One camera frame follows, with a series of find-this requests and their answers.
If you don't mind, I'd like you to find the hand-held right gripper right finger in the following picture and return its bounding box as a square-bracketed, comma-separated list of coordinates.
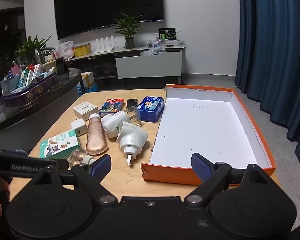
[184, 152, 268, 204]

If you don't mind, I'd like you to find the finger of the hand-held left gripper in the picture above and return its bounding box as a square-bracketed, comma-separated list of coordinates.
[57, 159, 69, 171]

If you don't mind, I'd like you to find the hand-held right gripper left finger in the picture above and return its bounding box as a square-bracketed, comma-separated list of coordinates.
[31, 154, 119, 204]

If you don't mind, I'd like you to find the small clear bottle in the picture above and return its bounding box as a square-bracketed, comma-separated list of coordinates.
[67, 149, 95, 168]

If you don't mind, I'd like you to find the green white box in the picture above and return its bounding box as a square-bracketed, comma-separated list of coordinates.
[39, 129, 82, 159]

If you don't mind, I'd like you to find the rose gold tube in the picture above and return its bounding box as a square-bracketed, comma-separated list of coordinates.
[86, 113, 109, 156]

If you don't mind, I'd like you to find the orange cardboard box lid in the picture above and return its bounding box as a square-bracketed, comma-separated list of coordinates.
[141, 84, 276, 185]

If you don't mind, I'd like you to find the white plug-in device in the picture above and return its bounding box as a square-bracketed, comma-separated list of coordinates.
[116, 121, 148, 167]
[101, 106, 142, 138]

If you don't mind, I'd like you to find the playing card box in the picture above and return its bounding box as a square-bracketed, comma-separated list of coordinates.
[99, 98, 125, 117]

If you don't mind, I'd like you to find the blue tin box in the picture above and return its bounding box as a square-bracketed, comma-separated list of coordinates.
[137, 96, 165, 123]

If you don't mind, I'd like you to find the white charger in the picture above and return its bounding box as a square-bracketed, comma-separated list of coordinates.
[70, 119, 87, 137]

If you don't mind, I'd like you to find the dark glass table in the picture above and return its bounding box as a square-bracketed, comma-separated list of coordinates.
[0, 67, 82, 153]

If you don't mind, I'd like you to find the small white box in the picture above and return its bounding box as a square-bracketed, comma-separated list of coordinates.
[73, 101, 99, 122]

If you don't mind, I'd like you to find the purple gift box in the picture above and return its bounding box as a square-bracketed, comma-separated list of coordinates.
[2, 73, 59, 107]

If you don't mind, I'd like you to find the blue bag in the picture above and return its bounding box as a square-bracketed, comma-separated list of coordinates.
[76, 81, 99, 97]

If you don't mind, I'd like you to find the white cardboard box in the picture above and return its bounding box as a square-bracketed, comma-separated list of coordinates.
[80, 72, 95, 88]

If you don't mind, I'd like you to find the row of upright cartons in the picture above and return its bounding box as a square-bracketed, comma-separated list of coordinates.
[17, 64, 45, 88]

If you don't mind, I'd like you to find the white tube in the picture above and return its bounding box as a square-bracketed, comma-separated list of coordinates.
[42, 66, 56, 79]

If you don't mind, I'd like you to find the white plastic bag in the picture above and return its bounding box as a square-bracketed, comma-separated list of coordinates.
[55, 41, 75, 60]

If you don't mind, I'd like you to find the yellow box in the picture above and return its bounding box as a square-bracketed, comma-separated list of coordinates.
[74, 43, 92, 57]

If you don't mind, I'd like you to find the television cabinet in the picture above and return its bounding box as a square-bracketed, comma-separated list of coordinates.
[65, 44, 187, 85]

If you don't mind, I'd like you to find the white router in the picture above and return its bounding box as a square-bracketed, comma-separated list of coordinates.
[93, 37, 115, 53]

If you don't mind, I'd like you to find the large leafy potted plant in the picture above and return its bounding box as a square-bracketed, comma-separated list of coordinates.
[14, 35, 52, 64]

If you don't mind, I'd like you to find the pile of clear packets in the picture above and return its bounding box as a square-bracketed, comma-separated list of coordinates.
[139, 40, 182, 57]

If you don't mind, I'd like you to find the black green box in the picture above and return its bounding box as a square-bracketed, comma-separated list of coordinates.
[158, 27, 178, 42]

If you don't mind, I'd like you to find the blue curtain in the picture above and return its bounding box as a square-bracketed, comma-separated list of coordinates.
[234, 0, 300, 165]

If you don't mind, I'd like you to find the potted plant in glass vase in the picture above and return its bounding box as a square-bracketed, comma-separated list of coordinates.
[113, 12, 145, 50]

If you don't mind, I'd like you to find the black wall television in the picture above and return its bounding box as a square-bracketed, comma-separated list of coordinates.
[54, 0, 165, 40]

